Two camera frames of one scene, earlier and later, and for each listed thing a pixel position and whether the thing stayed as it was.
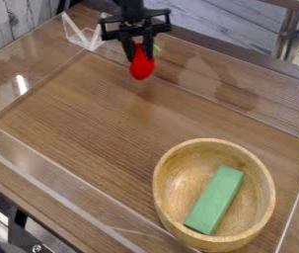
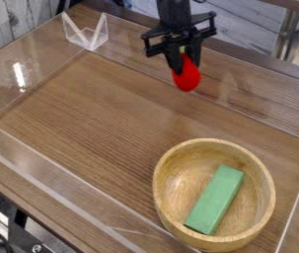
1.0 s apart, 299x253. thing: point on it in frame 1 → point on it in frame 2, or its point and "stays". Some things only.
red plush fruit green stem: (143, 66) → (186, 79)
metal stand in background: (294, 26) stays
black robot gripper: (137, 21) → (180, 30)
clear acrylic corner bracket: (85, 38) stays
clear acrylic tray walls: (183, 163) stays
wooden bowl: (214, 194) stays
